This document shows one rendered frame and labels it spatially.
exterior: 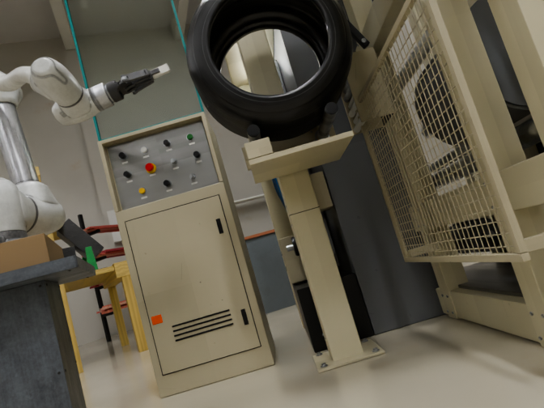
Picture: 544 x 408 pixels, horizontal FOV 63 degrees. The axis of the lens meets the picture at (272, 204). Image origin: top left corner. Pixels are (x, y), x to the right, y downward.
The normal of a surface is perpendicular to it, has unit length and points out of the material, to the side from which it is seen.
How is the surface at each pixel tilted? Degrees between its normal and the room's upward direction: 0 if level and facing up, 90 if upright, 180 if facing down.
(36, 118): 90
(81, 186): 90
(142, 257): 90
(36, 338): 90
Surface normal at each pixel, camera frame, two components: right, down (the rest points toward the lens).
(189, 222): -0.01, -0.13
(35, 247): 0.26, -0.21
